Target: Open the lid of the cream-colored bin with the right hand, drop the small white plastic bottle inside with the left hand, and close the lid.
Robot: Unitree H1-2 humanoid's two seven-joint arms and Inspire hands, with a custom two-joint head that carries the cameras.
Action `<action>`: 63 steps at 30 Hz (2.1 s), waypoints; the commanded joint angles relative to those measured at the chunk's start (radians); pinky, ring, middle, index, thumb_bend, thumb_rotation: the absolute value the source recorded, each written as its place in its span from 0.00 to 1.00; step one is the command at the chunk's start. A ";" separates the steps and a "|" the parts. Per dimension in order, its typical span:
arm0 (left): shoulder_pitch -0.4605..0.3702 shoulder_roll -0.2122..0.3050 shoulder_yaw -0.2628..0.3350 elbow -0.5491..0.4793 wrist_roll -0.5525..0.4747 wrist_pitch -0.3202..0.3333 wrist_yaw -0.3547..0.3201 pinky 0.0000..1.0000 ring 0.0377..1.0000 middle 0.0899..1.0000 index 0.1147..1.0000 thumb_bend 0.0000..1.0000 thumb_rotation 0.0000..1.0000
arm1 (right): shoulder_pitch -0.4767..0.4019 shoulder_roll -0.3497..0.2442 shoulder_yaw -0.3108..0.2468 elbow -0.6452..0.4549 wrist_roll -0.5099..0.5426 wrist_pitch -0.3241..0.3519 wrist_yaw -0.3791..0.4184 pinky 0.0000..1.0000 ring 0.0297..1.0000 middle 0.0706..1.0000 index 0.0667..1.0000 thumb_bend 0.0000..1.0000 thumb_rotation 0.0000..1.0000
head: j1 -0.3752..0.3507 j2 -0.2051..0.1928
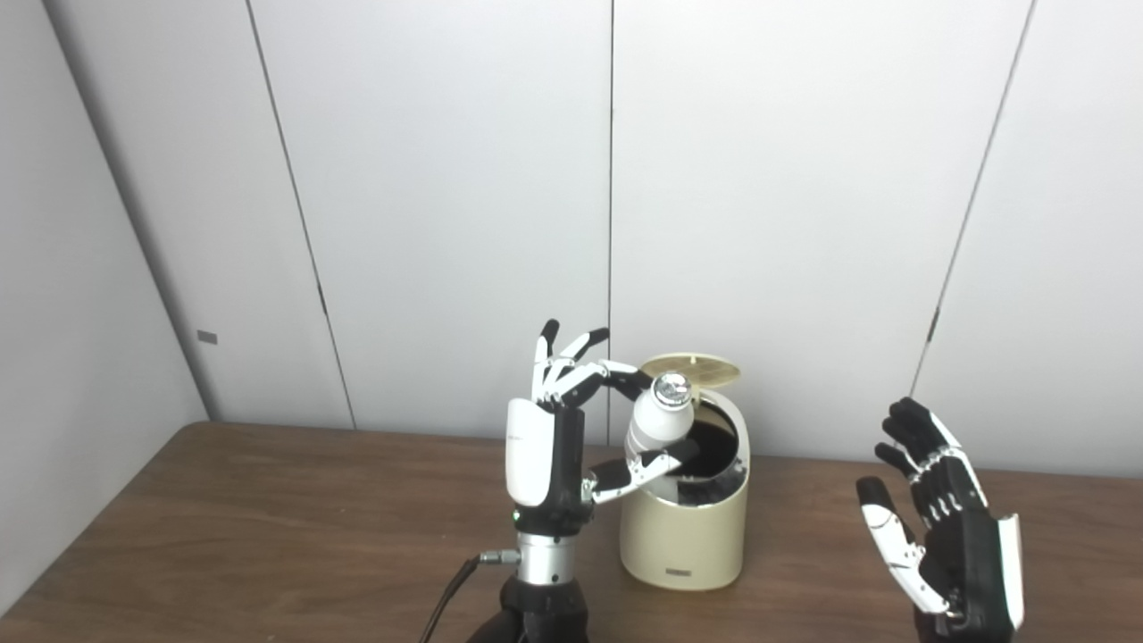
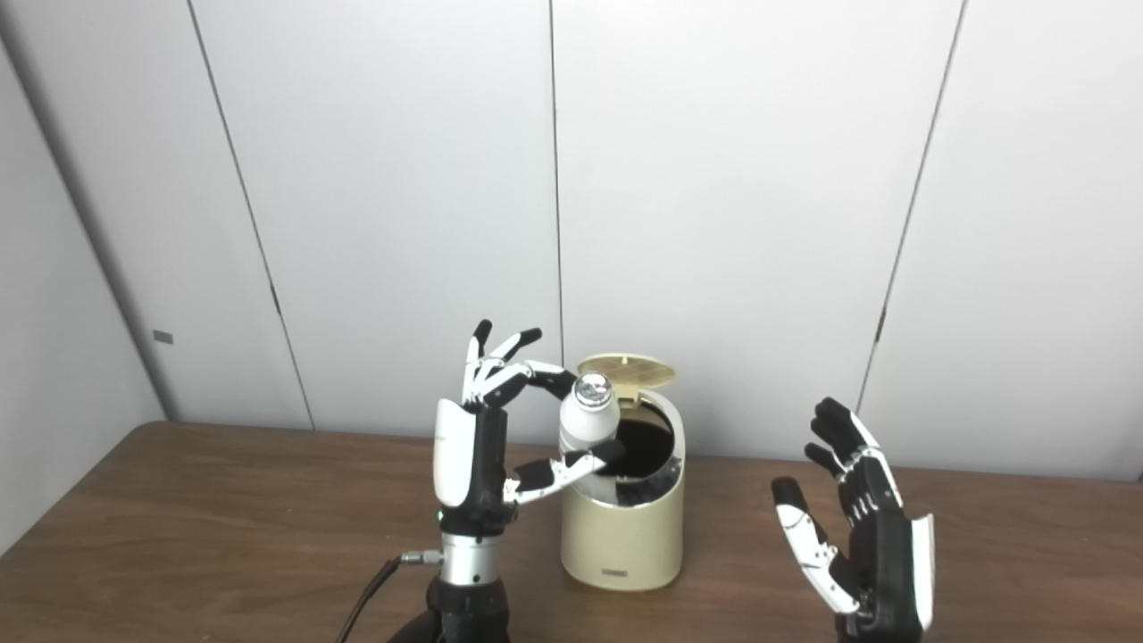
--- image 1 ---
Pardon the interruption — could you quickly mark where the cream-colored cylindrical bin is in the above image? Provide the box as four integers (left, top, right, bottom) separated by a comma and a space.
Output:
620, 357, 751, 591

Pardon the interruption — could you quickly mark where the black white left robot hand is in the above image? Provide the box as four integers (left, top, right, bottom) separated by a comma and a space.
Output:
505, 319, 700, 537

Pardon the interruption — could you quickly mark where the cream round bin lid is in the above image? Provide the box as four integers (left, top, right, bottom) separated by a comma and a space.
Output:
639, 353, 743, 390

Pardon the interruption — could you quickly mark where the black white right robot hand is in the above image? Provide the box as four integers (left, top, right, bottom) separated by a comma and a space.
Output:
855, 397, 1025, 643

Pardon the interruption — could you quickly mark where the small white plastic bottle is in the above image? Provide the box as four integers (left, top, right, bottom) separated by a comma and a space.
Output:
625, 372, 696, 467

